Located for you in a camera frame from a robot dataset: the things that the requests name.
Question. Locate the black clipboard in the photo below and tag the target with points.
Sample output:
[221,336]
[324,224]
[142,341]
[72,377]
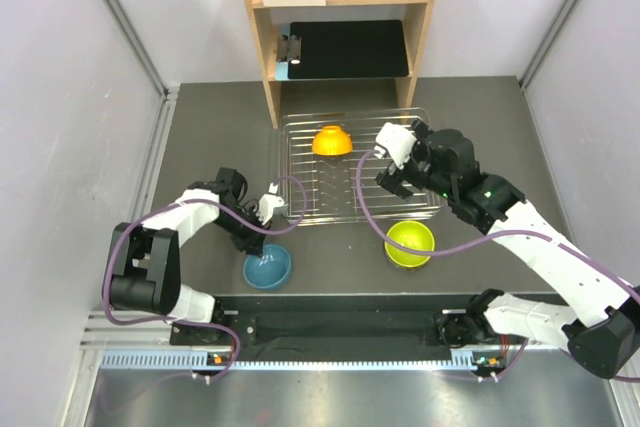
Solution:
[341,50]

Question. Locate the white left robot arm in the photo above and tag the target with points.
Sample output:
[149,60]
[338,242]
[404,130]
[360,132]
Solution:
[144,264]

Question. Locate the blue bowl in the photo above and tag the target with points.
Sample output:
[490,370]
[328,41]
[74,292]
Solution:
[269,271]

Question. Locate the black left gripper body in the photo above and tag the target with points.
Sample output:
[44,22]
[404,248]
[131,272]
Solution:
[242,235]

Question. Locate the orange bowl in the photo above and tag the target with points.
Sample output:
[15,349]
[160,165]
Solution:
[332,140]

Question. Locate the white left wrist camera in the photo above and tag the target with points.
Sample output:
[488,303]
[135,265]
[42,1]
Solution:
[270,204]

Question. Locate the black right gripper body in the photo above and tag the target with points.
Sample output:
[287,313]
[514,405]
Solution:
[417,171]

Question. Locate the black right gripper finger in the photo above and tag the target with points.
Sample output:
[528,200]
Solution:
[386,181]
[400,191]

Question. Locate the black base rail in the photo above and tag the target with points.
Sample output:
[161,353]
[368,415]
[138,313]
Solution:
[360,328]

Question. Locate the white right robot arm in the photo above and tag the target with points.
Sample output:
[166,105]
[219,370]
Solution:
[598,322]

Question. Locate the green bowl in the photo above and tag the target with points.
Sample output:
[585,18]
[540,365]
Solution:
[413,235]

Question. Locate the metal wire dish rack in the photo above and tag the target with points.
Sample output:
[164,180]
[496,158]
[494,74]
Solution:
[329,182]

